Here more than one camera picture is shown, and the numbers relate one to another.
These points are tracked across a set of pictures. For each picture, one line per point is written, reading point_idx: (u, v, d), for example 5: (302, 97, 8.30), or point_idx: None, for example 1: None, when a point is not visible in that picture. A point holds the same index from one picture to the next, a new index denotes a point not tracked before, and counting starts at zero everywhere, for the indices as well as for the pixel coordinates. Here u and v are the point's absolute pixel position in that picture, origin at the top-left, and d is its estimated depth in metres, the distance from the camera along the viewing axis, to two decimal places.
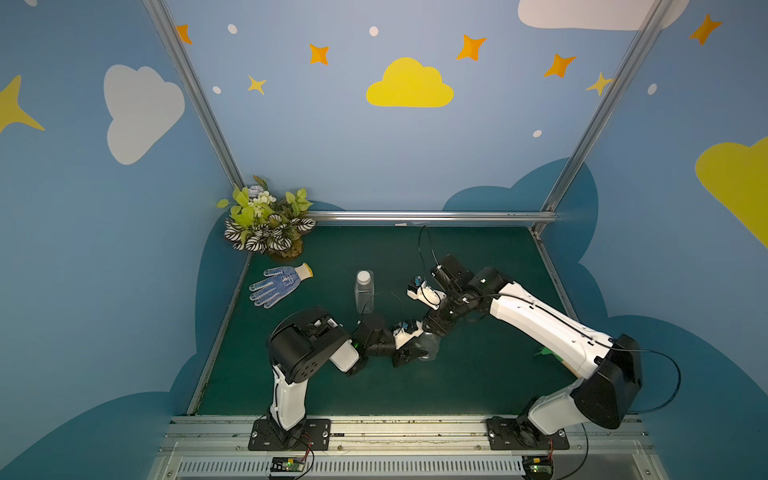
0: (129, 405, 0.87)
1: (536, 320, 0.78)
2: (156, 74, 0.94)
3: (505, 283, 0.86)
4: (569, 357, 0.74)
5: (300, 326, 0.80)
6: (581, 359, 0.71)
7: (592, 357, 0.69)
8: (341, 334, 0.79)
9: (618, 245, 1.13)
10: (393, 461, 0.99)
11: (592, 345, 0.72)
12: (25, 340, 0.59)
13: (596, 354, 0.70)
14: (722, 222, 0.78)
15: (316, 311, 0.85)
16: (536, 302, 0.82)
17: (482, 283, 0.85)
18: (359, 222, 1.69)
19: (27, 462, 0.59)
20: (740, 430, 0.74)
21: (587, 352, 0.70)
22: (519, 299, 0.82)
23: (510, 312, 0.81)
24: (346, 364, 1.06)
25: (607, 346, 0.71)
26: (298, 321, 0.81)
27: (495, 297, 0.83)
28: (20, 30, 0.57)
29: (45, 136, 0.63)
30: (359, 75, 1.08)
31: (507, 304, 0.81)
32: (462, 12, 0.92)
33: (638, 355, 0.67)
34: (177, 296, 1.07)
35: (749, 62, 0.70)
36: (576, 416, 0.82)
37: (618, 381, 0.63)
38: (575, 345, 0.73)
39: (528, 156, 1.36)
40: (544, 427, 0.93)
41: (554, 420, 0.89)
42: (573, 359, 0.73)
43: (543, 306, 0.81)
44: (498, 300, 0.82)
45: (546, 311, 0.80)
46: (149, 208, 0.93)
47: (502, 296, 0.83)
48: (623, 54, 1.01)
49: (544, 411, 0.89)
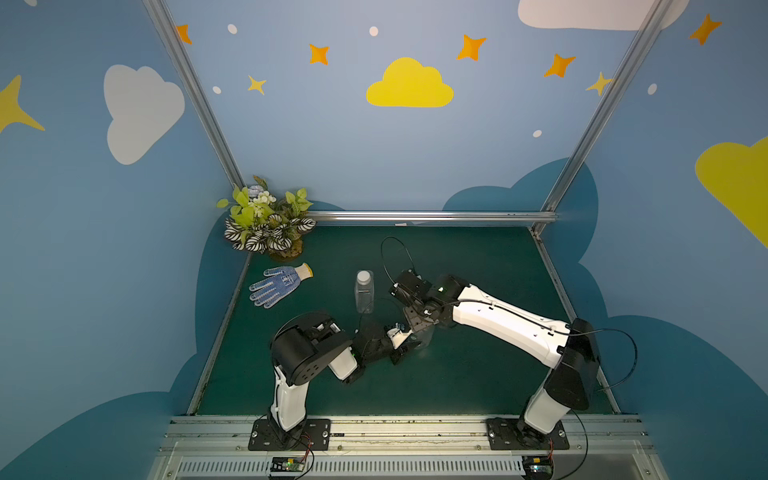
0: (129, 406, 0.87)
1: (497, 318, 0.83)
2: (157, 74, 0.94)
3: (463, 288, 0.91)
4: (534, 351, 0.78)
5: (304, 327, 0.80)
6: (544, 351, 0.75)
7: (555, 348, 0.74)
8: (342, 336, 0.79)
9: (619, 245, 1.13)
10: (393, 461, 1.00)
11: (553, 335, 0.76)
12: (26, 339, 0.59)
13: (558, 344, 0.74)
14: (722, 221, 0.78)
15: (321, 313, 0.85)
16: (495, 302, 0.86)
17: (440, 291, 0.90)
18: (358, 222, 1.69)
19: (26, 462, 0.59)
20: (741, 429, 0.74)
21: (550, 344, 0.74)
22: (478, 302, 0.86)
23: (472, 316, 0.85)
24: (342, 371, 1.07)
25: (566, 333, 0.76)
26: (302, 322, 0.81)
27: (455, 304, 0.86)
28: (20, 30, 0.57)
29: (45, 136, 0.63)
30: (358, 75, 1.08)
31: (467, 310, 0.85)
32: (463, 12, 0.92)
33: (593, 336, 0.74)
34: (176, 297, 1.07)
35: (749, 63, 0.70)
36: (562, 408, 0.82)
37: (581, 366, 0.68)
38: (537, 339, 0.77)
39: (528, 156, 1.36)
40: (538, 425, 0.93)
41: (550, 417, 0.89)
42: (538, 353, 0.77)
43: (500, 304, 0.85)
44: (458, 306, 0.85)
45: (503, 308, 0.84)
46: (149, 208, 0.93)
47: (462, 302, 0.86)
48: (623, 55, 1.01)
49: (534, 408, 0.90)
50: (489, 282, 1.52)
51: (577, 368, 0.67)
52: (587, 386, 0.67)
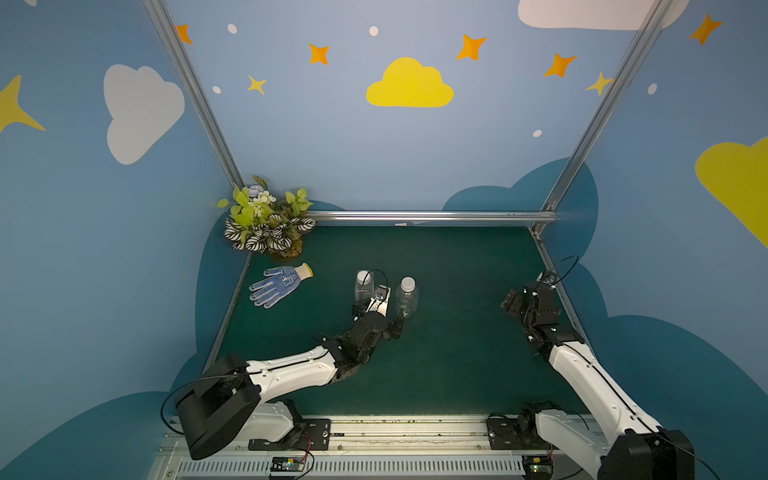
0: (129, 406, 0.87)
1: (584, 376, 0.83)
2: (157, 74, 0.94)
3: (575, 342, 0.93)
4: (606, 423, 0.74)
5: (201, 391, 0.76)
6: (613, 424, 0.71)
7: (623, 426, 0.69)
8: (239, 402, 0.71)
9: (619, 245, 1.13)
10: (394, 461, 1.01)
11: (631, 419, 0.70)
12: (26, 338, 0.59)
13: (629, 426, 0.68)
14: (721, 221, 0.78)
15: (223, 367, 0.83)
16: (594, 365, 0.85)
17: (553, 333, 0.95)
18: (358, 222, 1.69)
19: (26, 463, 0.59)
20: (740, 430, 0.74)
21: (622, 420, 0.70)
22: (578, 355, 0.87)
23: (565, 362, 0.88)
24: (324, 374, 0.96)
25: (649, 426, 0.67)
26: (197, 384, 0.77)
27: (557, 345, 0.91)
28: (22, 30, 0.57)
29: (45, 136, 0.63)
30: (358, 76, 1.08)
31: (563, 354, 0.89)
32: (462, 12, 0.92)
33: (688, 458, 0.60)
34: (176, 296, 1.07)
35: (749, 64, 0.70)
36: (580, 451, 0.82)
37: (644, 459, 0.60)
38: (613, 411, 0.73)
39: (529, 156, 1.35)
40: (540, 428, 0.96)
41: (562, 442, 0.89)
42: (609, 424, 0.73)
43: (600, 368, 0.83)
44: (558, 348, 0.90)
45: (602, 373, 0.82)
46: (149, 208, 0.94)
47: (566, 347, 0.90)
48: (623, 54, 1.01)
49: (563, 431, 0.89)
50: (489, 282, 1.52)
51: (635, 453, 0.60)
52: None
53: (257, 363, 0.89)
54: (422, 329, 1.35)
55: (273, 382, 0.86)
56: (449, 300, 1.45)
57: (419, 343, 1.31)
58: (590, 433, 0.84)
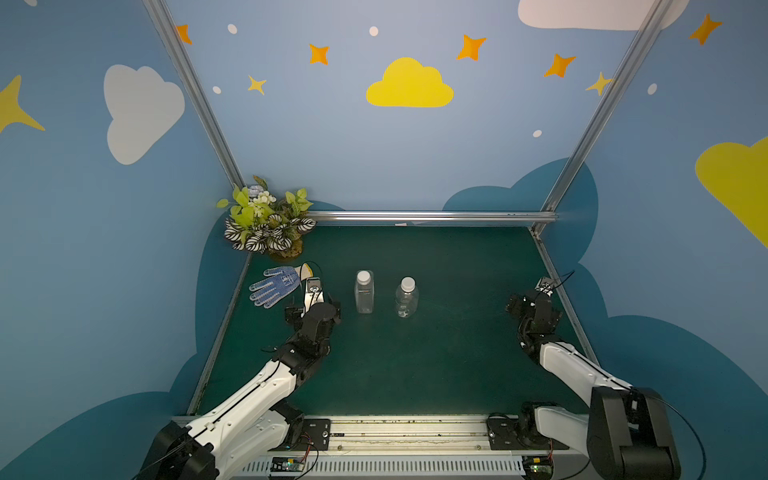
0: (130, 406, 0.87)
1: (567, 360, 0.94)
2: (157, 74, 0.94)
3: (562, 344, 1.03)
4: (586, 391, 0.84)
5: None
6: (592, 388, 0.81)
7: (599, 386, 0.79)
8: (190, 471, 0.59)
9: (619, 245, 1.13)
10: (393, 461, 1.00)
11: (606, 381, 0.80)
12: (26, 338, 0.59)
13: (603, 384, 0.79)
14: (721, 221, 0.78)
15: (166, 439, 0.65)
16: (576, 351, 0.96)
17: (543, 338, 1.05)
18: (358, 222, 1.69)
19: (26, 463, 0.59)
20: (740, 430, 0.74)
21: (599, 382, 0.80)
22: (563, 346, 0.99)
23: (552, 353, 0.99)
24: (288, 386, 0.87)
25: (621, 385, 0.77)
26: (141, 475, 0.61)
27: (544, 346, 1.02)
28: (21, 30, 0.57)
29: (45, 136, 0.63)
30: (358, 76, 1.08)
31: (551, 349, 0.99)
32: (462, 12, 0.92)
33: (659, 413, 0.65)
34: (176, 296, 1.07)
35: (749, 64, 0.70)
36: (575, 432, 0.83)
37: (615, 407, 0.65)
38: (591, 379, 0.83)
39: (529, 156, 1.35)
40: (539, 424, 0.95)
41: (558, 432, 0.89)
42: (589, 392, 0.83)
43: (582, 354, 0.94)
44: (546, 349, 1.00)
45: (584, 357, 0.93)
46: (150, 208, 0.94)
47: (552, 346, 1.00)
48: (623, 55, 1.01)
49: (558, 418, 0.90)
50: (488, 282, 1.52)
51: (606, 400, 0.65)
52: (616, 431, 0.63)
53: (198, 420, 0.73)
54: (422, 329, 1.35)
55: (226, 428, 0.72)
56: (449, 301, 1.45)
57: (420, 343, 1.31)
58: (585, 420, 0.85)
